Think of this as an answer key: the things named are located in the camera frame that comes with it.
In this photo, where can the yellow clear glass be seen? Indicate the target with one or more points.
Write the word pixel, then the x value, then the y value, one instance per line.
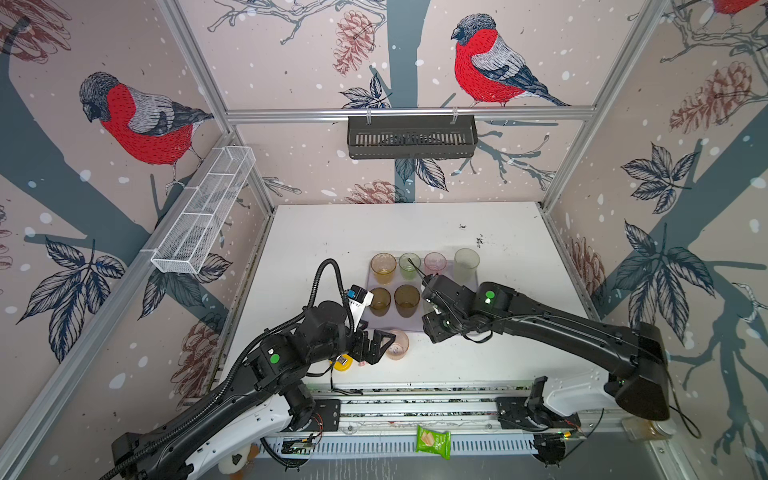
pixel 383 266

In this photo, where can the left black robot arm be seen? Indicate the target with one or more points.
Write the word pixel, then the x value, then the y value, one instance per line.
pixel 263 393

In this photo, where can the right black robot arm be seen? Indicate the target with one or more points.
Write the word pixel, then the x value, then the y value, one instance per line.
pixel 632 361

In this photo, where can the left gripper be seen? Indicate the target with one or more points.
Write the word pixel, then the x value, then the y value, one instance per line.
pixel 376 351

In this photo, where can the lilac plastic tray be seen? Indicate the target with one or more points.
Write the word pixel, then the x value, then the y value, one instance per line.
pixel 392 320

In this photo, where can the olive brown glass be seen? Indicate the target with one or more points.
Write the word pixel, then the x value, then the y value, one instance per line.
pixel 407 298

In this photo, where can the pink clear glass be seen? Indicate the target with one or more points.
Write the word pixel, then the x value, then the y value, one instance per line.
pixel 434 263

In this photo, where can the brown textured glass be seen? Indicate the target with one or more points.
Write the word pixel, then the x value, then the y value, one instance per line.
pixel 381 301

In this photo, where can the plastic jar with lid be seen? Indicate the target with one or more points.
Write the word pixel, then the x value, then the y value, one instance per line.
pixel 638 429

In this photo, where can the pink textured glass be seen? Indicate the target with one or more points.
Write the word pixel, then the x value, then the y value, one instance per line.
pixel 399 348

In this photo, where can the aluminium rail frame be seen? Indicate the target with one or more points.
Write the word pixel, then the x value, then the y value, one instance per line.
pixel 373 426

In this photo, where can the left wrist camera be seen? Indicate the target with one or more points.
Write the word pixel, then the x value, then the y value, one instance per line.
pixel 359 299

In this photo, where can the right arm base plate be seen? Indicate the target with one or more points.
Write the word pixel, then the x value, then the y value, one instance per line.
pixel 530 414

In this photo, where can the green snack packet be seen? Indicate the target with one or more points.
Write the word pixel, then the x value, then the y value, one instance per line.
pixel 432 442

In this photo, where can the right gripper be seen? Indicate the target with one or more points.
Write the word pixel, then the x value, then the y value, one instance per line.
pixel 430 328

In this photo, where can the black wall basket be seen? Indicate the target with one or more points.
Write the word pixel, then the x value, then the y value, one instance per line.
pixel 412 137

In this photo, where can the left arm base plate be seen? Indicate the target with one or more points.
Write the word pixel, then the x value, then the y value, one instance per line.
pixel 326 416

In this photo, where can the green clear glass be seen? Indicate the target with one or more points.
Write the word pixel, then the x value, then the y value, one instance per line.
pixel 409 266

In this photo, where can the plush toy dog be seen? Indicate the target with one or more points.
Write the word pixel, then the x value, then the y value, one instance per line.
pixel 236 464

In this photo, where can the yellow tape measure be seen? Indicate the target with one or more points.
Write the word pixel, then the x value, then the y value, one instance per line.
pixel 343 363

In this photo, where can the pale green frosted glass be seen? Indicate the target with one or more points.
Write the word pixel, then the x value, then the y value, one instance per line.
pixel 466 262

